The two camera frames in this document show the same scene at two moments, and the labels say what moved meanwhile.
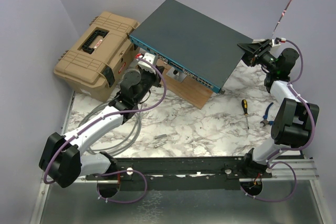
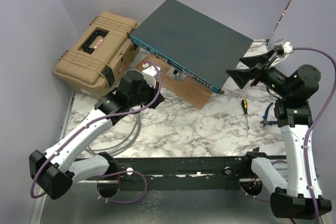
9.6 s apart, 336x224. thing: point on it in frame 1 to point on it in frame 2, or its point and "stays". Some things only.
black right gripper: [251, 53] to [243, 76]
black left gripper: [157, 76] to [154, 91]
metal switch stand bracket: [176, 74] stays
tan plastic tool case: [94, 66] stays
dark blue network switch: [193, 44] stays
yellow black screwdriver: [244, 103] stays
